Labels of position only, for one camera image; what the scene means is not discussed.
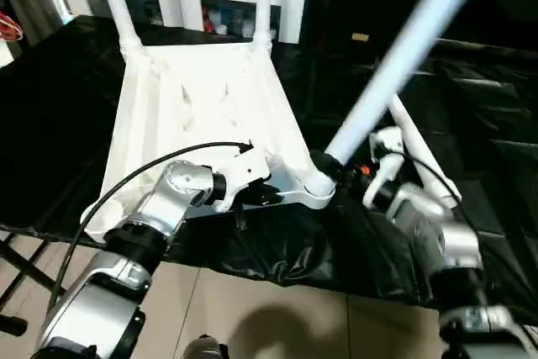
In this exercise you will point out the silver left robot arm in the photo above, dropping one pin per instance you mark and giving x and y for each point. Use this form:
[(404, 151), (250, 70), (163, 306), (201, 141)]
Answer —
[(143, 233)]

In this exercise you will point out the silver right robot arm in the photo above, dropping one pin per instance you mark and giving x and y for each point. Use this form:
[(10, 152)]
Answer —
[(445, 250)]

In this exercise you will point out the small tan label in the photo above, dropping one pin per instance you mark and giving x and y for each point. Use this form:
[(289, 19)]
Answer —
[(360, 37)]

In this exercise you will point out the black robot left foot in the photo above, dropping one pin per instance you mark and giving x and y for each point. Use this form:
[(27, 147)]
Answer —
[(203, 349)]

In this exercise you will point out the red bottle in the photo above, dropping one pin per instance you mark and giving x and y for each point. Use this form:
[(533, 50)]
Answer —
[(207, 18)]

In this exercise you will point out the black plastic mat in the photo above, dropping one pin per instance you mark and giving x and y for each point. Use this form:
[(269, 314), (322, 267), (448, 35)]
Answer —
[(50, 98)]

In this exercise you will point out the black folding stand legs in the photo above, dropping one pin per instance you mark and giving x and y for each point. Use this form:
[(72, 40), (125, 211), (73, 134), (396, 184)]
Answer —
[(25, 275)]

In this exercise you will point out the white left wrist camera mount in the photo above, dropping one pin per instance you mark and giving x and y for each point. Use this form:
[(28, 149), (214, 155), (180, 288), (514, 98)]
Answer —
[(245, 167)]

